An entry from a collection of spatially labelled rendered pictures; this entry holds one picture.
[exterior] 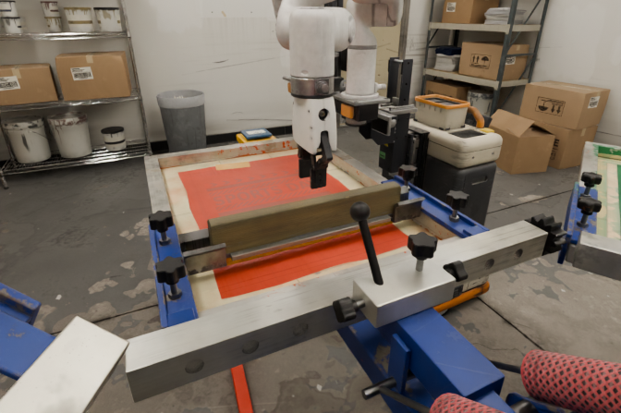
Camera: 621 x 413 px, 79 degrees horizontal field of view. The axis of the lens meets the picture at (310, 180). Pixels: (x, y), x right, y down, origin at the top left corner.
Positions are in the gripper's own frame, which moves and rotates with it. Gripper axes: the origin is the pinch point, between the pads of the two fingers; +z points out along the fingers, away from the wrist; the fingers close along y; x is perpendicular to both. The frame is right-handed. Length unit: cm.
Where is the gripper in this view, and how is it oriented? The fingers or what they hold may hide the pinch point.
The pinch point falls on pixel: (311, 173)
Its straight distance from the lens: 72.3
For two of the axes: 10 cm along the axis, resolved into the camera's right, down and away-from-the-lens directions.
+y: -4.1, -3.7, 8.3
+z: 0.0, 9.1, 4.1
